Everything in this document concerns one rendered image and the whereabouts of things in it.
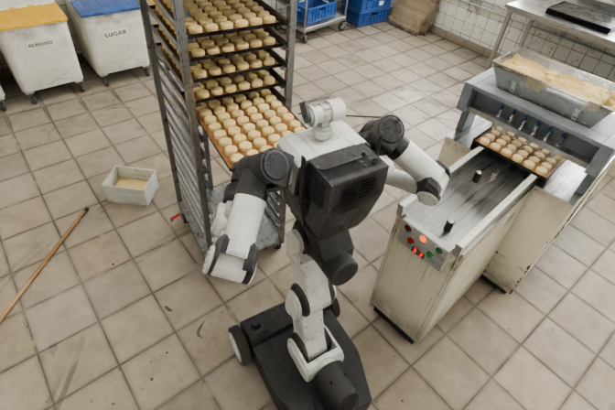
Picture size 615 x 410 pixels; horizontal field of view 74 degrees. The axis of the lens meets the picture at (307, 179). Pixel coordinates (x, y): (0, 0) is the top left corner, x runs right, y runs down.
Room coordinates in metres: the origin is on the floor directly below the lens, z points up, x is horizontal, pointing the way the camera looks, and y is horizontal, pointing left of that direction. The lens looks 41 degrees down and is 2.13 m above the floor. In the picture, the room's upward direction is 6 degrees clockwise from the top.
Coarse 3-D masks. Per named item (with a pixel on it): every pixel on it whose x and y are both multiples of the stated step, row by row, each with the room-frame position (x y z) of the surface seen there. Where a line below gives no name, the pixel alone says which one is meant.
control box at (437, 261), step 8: (408, 224) 1.24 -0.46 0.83; (416, 224) 1.24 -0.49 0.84; (400, 232) 1.26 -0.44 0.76; (408, 232) 1.23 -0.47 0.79; (416, 232) 1.21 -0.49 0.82; (424, 232) 1.19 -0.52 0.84; (400, 240) 1.25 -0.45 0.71; (416, 240) 1.20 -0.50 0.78; (432, 240) 1.16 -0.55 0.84; (440, 240) 1.16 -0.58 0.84; (408, 248) 1.21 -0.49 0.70; (416, 248) 1.19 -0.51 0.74; (424, 248) 1.17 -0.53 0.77; (432, 248) 1.15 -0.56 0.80; (440, 248) 1.12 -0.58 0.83; (448, 248) 1.12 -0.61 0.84; (424, 256) 1.16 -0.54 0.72; (432, 256) 1.14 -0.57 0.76; (440, 256) 1.12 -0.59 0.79; (448, 256) 1.12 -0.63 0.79; (432, 264) 1.13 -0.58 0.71; (440, 264) 1.11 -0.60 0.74
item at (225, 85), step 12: (168, 60) 1.78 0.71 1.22; (180, 72) 1.67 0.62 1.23; (252, 72) 1.74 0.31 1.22; (264, 72) 1.71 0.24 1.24; (204, 84) 1.59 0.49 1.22; (216, 84) 1.57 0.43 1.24; (228, 84) 1.57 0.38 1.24; (240, 84) 1.58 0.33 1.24; (252, 84) 1.61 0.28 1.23; (264, 84) 1.64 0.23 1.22; (204, 96) 1.47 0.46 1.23
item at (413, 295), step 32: (480, 160) 1.75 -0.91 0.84; (448, 192) 1.47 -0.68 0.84; (480, 192) 1.49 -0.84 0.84; (448, 224) 1.21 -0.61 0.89; (384, 256) 1.32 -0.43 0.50; (416, 256) 1.21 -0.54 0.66; (480, 256) 1.34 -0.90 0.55; (384, 288) 1.27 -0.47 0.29; (416, 288) 1.17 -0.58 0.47; (448, 288) 1.12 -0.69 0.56; (416, 320) 1.12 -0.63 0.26
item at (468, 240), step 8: (520, 184) 1.51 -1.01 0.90; (528, 184) 1.51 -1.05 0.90; (512, 192) 1.44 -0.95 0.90; (520, 192) 1.45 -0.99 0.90; (504, 200) 1.38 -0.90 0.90; (512, 200) 1.39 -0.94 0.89; (496, 208) 1.33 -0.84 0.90; (504, 208) 1.33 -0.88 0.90; (488, 216) 1.27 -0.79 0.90; (496, 216) 1.28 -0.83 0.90; (480, 224) 1.22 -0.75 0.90; (488, 224) 1.23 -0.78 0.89; (472, 232) 1.16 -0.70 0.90; (480, 232) 1.19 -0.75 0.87; (464, 240) 1.12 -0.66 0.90; (472, 240) 1.14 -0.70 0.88; (456, 248) 1.09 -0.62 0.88; (464, 248) 1.09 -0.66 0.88; (456, 256) 1.08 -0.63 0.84
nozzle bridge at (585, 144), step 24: (480, 96) 1.96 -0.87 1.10; (504, 96) 1.83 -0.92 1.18; (504, 120) 1.83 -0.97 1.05; (528, 120) 1.78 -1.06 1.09; (552, 120) 1.65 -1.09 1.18; (552, 144) 1.65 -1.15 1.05; (576, 144) 1.62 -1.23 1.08; (600, 144) 1.50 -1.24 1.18; (600, 168) 1.46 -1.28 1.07; (576, 192) 1.56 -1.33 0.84
